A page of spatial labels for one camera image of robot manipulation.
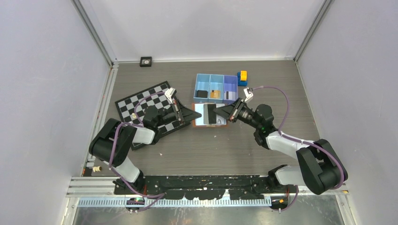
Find silver black card in bin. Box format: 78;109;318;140
225;91;236;100

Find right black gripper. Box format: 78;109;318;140
214;97;261;130

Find light blue middle bin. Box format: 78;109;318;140
208;75;224;103

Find small black square box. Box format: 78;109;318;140
139;56;153;67

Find blue yellow toy block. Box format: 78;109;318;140
237;70;248;87

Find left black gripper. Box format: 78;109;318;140
155;99;201;128

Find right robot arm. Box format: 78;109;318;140
214;98;348;195

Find brown leather card holder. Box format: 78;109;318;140
192;103;227;127

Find orange card in bin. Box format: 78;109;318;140
210;90;221;99

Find white VIP card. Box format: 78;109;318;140
216;103;227;126

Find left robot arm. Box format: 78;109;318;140
89;99;201;194

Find purple right bin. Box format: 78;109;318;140
223;75;238;105

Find light blue bin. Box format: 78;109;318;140
208;75;224;103
193;74;210;103

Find grey card in holder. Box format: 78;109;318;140
203;104;217;125

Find cream chess piece on floor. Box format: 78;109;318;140
92;166;102;173

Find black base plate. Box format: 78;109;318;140
113;175;297;200

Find light blue left bin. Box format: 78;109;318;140
193;74;210;103

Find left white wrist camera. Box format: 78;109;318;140
164;88;176;103

